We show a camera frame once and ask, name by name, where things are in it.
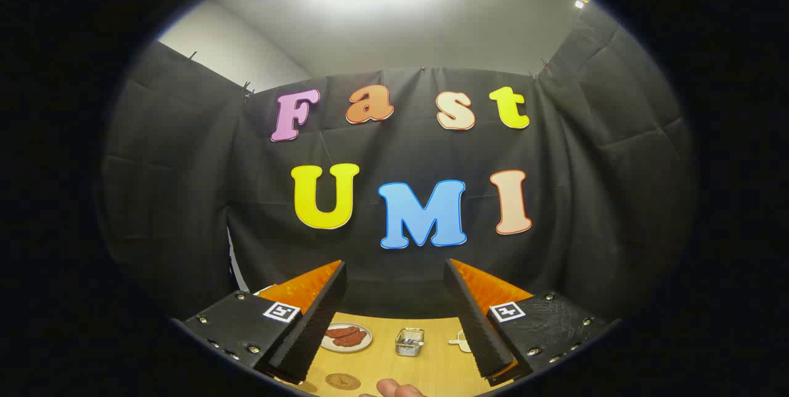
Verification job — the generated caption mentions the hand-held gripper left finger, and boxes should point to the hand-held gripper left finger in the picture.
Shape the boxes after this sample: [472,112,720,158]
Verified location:
[174,260,347,385]

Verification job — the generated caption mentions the white oval plate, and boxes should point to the white oval plate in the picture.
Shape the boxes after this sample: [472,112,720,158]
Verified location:
[321,322,373,353]

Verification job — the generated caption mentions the round cork coaster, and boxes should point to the round cork coaster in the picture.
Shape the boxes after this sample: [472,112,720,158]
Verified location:
[325,372,362,391]

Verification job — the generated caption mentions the black backdrop cloth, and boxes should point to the black backdrop cloth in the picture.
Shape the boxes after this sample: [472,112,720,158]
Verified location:
[99,12,697,324]

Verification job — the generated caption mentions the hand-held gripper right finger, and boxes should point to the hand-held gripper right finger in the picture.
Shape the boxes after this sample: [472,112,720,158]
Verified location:
[444,258,611,387]

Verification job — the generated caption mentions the wooden table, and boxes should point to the wooden table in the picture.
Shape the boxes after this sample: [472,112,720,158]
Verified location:
[290,313,515,397]

